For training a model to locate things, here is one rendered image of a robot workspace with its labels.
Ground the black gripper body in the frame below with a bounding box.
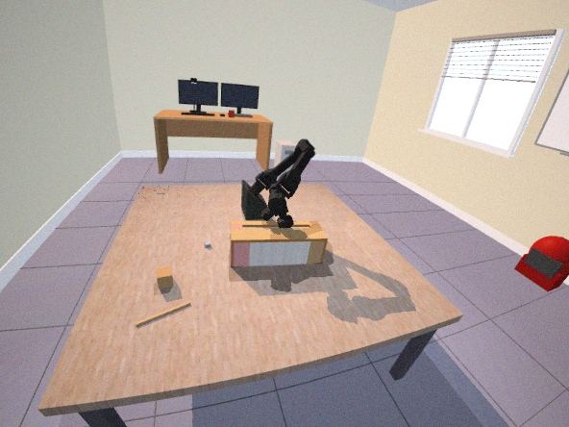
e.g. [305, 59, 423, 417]
[277, 199, 294, 228]

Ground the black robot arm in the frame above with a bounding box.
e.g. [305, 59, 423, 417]
[248, 138, 316, 221]

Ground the orange thin flat bar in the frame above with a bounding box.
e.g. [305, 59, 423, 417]
[136, 301, 190, 326]

